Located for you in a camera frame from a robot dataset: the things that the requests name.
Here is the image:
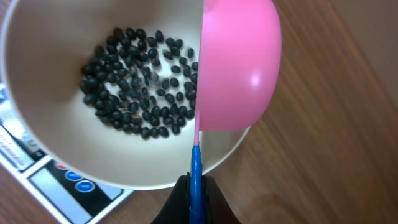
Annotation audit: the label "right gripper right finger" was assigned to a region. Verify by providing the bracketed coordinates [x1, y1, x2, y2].
[203, 175, 241, 224]

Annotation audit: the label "black beans in bowl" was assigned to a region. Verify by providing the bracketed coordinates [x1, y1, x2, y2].
[79, 27, 198, 139]

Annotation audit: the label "pink scoop blue handle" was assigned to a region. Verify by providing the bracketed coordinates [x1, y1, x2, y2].
[189, 0, 282, 223]

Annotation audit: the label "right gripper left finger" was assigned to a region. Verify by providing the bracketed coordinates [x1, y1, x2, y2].
[151, 175, 190, 224]

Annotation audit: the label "white ceramic bowl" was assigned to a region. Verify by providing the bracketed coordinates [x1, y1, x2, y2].
[0, 0, 252, 191]

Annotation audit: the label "white digital kitchen scale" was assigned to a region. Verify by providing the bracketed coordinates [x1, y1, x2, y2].
[1, 85, 132, 224]

